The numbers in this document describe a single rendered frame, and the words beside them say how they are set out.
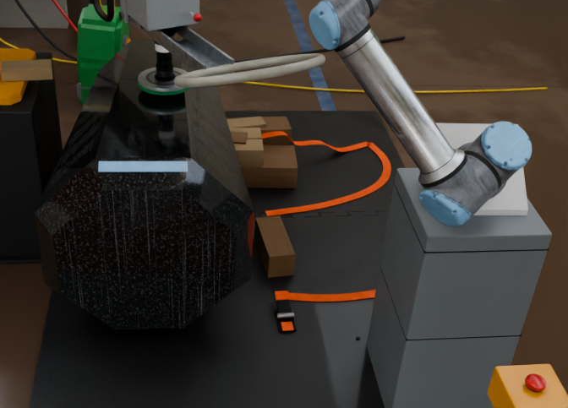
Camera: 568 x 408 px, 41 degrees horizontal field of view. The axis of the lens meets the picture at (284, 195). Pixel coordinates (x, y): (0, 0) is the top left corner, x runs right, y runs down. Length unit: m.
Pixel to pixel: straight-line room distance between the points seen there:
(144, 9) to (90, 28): 1.78
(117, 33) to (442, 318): 2.80
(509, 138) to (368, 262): 1.45
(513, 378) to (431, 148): 0.77
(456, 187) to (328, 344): 1.16
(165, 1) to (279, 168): 1.34
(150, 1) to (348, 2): 1.03
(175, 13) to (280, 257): 1.14
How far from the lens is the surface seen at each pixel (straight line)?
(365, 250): 3.59
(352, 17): 2.02
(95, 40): 4.63
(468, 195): 2.16
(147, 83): 3.07
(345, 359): 3.04
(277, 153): 4.03
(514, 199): 2.49
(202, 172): 2.68
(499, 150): 2.21
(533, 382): 1.57
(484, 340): 2.67
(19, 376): 3.05
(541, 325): 3.45
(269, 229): 3.46
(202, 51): 2.85
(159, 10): 2.88
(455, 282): 2.45
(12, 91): 3.25
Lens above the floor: 2.17
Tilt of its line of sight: 33 degrees down
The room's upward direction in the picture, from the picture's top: 4 degrees clockwise
